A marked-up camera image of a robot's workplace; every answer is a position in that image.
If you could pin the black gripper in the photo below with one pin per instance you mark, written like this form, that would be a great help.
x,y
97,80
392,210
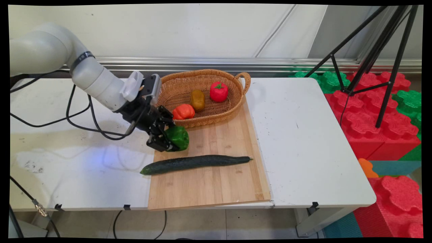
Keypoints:
x,y
143,116

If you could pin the green toy bell pepper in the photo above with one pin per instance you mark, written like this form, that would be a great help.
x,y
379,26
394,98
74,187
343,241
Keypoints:
x,y
179,136

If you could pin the dark green cucumber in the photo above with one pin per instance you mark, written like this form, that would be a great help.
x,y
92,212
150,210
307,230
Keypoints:
x,y
192,163

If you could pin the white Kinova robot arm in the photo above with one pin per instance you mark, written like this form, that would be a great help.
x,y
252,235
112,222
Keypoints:
x,y
50,47

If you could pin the orange tomato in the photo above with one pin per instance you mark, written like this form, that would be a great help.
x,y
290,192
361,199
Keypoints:
x,y
184,111

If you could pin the yellow-brown toy bell pepper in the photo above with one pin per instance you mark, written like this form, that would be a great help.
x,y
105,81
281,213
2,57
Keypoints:
x,y
197,100

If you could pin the red toy bell pepper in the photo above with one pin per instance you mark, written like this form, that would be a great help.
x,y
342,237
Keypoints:
x,y
218,92

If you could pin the bamboo cutting board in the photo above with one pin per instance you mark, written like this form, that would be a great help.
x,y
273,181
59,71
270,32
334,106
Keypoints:
x,y
209,189

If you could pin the black table clip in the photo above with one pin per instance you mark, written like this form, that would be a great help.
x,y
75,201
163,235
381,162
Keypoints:
x,y
315,204
58,207
127,207

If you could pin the green foam block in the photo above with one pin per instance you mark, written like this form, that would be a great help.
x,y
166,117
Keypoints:
x,y
410,101
332,81

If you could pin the white table leg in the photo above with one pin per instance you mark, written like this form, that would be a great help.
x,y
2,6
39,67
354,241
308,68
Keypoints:
x,y
317,222

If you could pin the teal foam mat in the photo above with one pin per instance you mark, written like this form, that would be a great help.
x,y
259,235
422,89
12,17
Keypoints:
x,y
342,227

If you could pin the large red foam block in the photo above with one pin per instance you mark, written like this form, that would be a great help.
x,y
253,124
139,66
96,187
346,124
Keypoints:
x,y
368,114

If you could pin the orange foam piece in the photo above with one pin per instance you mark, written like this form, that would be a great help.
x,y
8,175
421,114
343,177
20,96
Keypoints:
x,y
367,168

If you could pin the teal foam block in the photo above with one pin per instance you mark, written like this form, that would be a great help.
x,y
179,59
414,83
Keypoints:
x,y
395,167

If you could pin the black tripod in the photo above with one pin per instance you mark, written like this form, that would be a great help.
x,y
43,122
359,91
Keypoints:
x,y
395,67

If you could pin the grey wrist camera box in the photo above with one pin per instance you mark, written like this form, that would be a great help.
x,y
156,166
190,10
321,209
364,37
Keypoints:
x,y
152,88

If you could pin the white ribbed camera mount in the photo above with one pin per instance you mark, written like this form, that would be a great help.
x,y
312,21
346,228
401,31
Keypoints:
x,y
132,86

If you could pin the aluminium wall rail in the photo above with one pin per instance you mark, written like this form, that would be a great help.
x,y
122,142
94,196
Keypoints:
x,y
270,64

